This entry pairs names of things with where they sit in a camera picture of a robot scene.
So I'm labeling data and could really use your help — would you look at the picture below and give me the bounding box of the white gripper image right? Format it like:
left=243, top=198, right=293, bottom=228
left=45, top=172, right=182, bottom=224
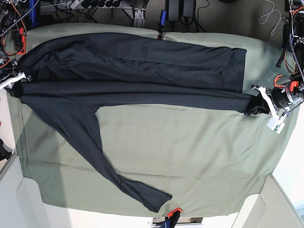
left=244, top=84, right=290, bottom=120

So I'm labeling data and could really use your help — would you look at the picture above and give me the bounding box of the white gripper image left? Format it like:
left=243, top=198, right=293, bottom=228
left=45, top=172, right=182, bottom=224
left=0, top=71, right=32, bottom=98

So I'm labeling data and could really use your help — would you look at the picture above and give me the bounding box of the dark navy long-sleeve T-shirt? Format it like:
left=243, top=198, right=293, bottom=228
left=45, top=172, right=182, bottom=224
left=17, top=33, right=254, bottom=212

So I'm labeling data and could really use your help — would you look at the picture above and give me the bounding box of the robot arm image right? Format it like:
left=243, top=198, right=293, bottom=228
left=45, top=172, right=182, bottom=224
left=245, top=0, right=304, bottom=121

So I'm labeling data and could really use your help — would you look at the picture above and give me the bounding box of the orange black clamp far left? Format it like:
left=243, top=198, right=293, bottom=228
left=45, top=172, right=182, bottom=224
left=13, top=28, right=26, bottom=55

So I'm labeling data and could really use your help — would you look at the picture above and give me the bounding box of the orange black clamp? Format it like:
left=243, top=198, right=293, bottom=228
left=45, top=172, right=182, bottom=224
left=13, top=28, right=26, bottom=55
left=157, top=32, right=166, bottom=40
left=160, top=208, right=182, bottom=228

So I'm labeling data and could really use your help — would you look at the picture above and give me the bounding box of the sage green table cloth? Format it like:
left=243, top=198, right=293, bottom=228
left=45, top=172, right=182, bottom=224
left=8, top=23, right=299, bottom=217

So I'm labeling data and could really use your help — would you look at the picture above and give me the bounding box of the white power strip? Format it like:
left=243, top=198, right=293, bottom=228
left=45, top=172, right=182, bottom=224
left=52, top=0, right=83, bottom=10

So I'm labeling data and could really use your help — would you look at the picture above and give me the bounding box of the orange black clamp top centre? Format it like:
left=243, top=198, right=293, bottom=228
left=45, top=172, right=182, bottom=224
left=157, top=32, right=166, bottom=40

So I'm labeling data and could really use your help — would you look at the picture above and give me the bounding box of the orange black clamp bottom centre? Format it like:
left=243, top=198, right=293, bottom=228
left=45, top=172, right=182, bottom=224
left=160, top=208, right=182, bottom=228

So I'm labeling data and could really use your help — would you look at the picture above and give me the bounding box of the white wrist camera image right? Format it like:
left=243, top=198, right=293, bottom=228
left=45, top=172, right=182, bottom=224
left=267, top=117, right=285, bottom=134

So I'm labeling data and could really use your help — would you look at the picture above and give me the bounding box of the blue clamp handle left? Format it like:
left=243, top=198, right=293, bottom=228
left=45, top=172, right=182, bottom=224
left=28, top=0, right=39, bottom=28

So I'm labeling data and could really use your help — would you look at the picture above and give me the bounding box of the grey coiled cable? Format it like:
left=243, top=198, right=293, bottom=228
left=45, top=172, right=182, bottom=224
left=258, top=0, right=285, bottom=38

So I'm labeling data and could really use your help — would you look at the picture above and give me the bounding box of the grey metal bracket post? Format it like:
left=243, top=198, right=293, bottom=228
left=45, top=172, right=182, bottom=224
left=133, top=8, right=145, bottom=28

